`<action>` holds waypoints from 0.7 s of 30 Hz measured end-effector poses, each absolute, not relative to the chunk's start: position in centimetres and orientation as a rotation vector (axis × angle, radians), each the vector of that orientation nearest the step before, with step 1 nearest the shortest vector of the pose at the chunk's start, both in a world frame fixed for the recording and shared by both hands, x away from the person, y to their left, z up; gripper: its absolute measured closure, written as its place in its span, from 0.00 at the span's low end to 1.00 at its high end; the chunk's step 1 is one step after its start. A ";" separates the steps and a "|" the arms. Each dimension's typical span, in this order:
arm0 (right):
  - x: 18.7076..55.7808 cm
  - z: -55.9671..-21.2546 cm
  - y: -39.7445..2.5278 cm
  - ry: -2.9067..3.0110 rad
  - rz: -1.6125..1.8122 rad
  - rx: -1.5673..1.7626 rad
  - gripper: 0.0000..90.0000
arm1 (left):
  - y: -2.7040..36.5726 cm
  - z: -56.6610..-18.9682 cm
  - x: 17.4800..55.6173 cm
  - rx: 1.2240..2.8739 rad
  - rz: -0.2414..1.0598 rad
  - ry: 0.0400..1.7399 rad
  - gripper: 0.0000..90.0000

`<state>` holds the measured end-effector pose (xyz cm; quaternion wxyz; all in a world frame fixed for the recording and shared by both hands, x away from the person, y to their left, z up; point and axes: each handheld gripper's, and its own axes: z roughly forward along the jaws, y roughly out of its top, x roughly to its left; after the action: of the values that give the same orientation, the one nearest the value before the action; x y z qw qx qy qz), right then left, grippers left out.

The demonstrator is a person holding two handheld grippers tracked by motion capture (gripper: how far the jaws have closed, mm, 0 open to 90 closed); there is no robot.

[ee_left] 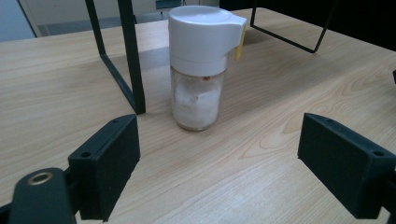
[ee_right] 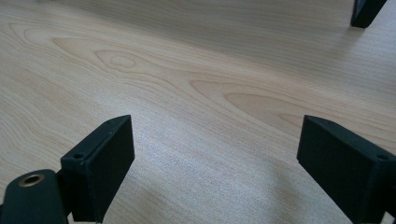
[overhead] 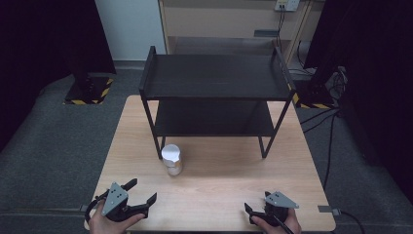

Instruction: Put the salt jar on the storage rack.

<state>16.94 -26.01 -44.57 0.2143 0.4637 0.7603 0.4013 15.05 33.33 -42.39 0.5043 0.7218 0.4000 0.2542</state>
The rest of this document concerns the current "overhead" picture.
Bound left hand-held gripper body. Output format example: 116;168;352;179
101;181;150;223

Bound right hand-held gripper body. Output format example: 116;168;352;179
254;190;300;227

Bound black two-tier shelf rack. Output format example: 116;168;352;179
138;45;297;161

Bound person's right hand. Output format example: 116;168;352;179
250;208;302;234

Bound person's left hand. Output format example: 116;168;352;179
88;199;146;234

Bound striped-edge black stand base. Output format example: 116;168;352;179
62;75;115;105
289;80;336;110

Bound dark curtain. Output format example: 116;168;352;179
305;0;413;206
0;0;117;154

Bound light wooden cabinet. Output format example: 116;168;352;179
158;0;325;66

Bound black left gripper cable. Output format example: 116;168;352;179
84;189;110;224

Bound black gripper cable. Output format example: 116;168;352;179
84;189;110;224
271;214;295;234

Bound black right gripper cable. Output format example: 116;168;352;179
271;214;295;234

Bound black floor cable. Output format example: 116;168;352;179
322;110;341;191

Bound black bracket cable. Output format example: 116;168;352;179
338;210;366;234

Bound tangled cable bundle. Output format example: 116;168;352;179
327;65;349;98

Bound black outlet cables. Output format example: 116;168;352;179
275;4;286;51

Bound white wall power outlet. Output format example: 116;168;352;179
274;0;301;13

